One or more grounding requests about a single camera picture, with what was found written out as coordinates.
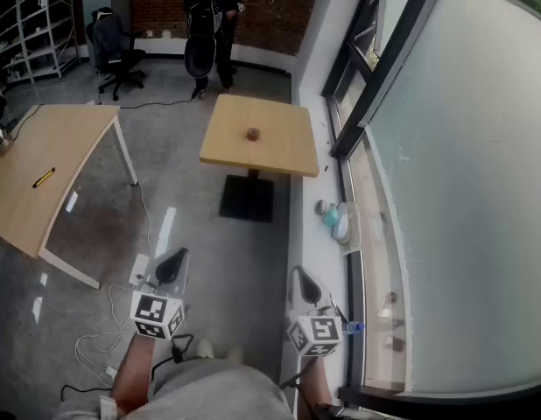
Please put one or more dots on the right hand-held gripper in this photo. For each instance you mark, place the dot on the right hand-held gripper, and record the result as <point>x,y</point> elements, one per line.
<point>316,328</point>

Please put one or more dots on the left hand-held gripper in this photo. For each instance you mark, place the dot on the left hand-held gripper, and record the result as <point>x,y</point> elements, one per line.
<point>159,311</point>

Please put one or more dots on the brown roll of tape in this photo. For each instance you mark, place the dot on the brown roll of tape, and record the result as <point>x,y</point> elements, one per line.
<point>253,134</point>

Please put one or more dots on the person's left forearm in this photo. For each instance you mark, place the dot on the person's left forearm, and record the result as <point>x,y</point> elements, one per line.
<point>130,374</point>

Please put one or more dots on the person's right forearm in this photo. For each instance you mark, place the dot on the person's right forearm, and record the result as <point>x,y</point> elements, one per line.
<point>315,383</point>

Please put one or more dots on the clear water bottle blue cap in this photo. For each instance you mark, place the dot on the clear water bottle blue cap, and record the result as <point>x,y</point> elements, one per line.
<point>353,327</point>

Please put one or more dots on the white power strip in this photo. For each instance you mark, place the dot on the white power strip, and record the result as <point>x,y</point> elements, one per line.
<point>139,269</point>

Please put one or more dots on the person's left white shoe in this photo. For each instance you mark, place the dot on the person's left white shoe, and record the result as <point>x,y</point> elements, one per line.
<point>205,349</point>

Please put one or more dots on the person's grey clothing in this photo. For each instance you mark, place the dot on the person's grey clothing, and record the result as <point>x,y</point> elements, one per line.
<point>209,392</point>

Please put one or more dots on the white oval object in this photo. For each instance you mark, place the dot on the white oval object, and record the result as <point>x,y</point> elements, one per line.
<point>341,226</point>

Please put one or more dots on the teal round object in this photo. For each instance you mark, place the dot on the teal round object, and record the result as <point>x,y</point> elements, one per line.
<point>331,216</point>

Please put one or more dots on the grey computer mouse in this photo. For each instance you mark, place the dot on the grey computer mouse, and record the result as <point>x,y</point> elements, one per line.
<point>321,207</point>

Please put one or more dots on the yellow black utility knife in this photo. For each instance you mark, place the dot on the yellow black utility knife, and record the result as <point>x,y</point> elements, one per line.
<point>44,177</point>

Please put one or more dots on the large wooden desk white legs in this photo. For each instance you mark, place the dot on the large wooden desk white legs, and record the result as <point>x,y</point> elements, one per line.
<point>43,164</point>

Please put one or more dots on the small square wooden table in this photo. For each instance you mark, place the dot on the small square wooden table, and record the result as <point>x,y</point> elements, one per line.
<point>262,134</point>

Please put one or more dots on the black office chair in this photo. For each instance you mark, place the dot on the black office chair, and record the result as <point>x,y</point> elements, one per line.
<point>115,46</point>

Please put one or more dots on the white cabinet red sticker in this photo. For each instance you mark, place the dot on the white cabinet red sticker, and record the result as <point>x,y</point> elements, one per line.
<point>106,16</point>

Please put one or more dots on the white metal shelf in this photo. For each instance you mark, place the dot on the white metal shelf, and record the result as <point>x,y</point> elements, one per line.
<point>34,29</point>

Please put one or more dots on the black window frame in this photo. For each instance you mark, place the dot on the black window frame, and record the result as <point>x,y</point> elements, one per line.
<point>384,55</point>

